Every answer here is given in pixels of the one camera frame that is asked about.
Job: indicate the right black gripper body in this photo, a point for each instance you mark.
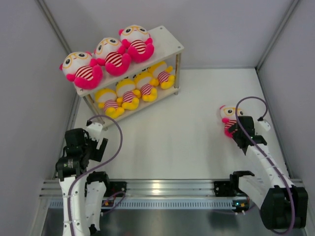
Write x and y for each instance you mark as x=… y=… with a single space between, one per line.
x=235 y=135

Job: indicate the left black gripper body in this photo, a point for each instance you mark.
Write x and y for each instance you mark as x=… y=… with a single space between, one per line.
x=89 y=147

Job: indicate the pink plush toy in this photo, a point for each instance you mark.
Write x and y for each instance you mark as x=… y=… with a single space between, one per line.
x=82 y=69
x=228 y=118
x=111 y=53
x=138 y=42

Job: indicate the yellow plush toy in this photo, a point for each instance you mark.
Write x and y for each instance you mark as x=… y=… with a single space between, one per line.
x=128 y=96
x=162 y=72
x=146 y=83
x=106 y=99

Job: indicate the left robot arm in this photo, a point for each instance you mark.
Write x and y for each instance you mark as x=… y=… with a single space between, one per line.
x=82 y=189

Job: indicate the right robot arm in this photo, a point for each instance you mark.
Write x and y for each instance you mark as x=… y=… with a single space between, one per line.
x=282 y=204

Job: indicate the white two-tier shelf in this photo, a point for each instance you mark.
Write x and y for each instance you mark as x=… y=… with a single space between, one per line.
x=166 y=46

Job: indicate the yellow plush toy on shelf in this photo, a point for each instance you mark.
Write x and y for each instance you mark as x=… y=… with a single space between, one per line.
x=162 y=72

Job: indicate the left black connector board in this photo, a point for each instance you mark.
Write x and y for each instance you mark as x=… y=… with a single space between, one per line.
x=108 y=202

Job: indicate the black connector with led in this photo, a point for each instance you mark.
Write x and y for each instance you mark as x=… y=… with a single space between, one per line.
x=240 y=206

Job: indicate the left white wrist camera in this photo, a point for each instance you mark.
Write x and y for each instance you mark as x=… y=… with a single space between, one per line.
x=94 y=130

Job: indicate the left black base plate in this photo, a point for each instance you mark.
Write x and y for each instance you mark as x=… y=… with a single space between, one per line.
x=116 y=187

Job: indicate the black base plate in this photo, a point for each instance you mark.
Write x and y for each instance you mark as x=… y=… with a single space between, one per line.
x=224 y=188
x=116 y=187

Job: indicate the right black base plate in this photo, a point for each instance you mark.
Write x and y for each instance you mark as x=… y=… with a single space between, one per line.
x=224 y=188

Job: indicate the aluminium rail frame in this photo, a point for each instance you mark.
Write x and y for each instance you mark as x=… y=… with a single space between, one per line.
x=172 y=194

